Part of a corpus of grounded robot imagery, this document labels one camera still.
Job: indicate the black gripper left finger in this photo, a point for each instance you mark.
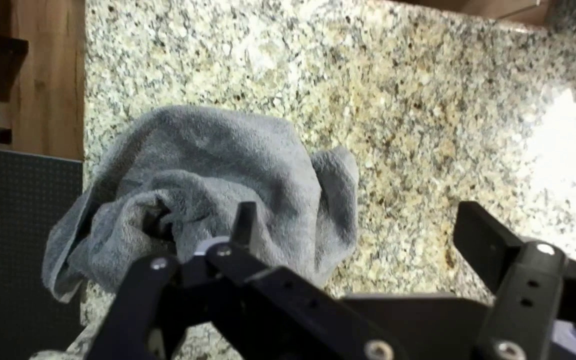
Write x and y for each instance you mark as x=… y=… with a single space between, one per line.
x=234 y=300

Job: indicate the gray towel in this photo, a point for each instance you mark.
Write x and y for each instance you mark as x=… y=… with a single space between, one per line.
x=234 y=161

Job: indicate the dark gray perforated panel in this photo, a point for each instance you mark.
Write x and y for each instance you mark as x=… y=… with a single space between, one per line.
x=15 y=252

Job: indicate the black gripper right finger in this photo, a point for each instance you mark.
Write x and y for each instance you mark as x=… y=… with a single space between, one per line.
x=520 y=287

